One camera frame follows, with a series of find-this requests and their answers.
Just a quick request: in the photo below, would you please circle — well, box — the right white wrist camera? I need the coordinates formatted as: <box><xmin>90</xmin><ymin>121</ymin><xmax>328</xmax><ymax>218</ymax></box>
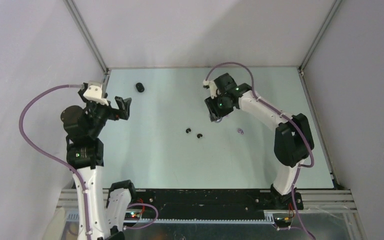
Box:
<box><xmin>202</xmin><ymin>80</ymin><xmax>218</xmax><ymax>99</ymax></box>

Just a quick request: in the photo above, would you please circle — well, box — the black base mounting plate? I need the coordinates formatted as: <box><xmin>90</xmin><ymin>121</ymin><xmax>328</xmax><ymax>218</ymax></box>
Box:
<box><xmin>130</xmin><ymin>188</ymin><xmax>304</xmax><ymax>221</ymax></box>

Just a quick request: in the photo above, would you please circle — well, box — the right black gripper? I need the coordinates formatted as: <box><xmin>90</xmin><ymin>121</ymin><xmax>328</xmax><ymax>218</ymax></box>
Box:
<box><xmin>205</xmin><ymin>92</ymin><xmax>234</xmax><ymax>121</ymax></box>

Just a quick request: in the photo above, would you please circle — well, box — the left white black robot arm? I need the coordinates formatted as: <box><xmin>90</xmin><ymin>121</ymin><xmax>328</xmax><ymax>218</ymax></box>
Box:
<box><xmin>60</xmin><ymin>96</ymin><xmax>138</xmax><ymax>240</ymax></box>

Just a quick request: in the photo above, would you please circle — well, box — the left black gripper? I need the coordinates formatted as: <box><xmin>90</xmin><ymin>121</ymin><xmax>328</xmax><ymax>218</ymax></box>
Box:
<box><xmin>79</xmin><ymin>89</ymin><xmax>131</xmax><ymax>136</ymax></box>

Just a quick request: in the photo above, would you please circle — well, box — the black oval case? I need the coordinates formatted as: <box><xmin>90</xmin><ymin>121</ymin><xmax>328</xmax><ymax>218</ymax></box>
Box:
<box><xmin>135</xmin><ymin>82</ymin><xmax>145</xmax><ymax>93</ymax></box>

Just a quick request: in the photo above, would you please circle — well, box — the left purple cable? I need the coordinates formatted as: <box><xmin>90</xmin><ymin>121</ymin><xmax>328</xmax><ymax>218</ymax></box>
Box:
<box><xmin>19</xmin><ymin>84</ymin><xmax>92</xmax><ymax>240</ymax></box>

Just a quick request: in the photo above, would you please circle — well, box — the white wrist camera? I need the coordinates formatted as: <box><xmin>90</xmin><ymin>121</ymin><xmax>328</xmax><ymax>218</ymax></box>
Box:
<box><xmin>202</xmin><ymin>80</ymin><xmax>218</xmax><ymax>99</ymax></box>
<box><xmin>82</xmin><ymin>81</ymin><xmax>109</xmax><ymax>106</ymax></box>

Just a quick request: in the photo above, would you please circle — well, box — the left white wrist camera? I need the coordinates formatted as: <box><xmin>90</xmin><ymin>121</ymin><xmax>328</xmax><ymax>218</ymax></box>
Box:
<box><xmin>82</xmin><ymin>81</ymin><xmax>109</xmax><ymax>106</ymax></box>

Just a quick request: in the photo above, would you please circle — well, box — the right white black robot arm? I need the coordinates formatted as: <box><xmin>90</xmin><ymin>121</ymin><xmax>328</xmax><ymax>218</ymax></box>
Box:
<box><xmin>202</xmin><ymin>73</ymin><xmax>315</xmax><ymax>209</ymax></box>

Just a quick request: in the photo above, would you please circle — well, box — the aluminium frame rail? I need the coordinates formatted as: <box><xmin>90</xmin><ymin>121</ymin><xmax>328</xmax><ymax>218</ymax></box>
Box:
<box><xmin>56</xmin><ymin>188</ymin><xmax>359</xmax><ymax>223</ymax></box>

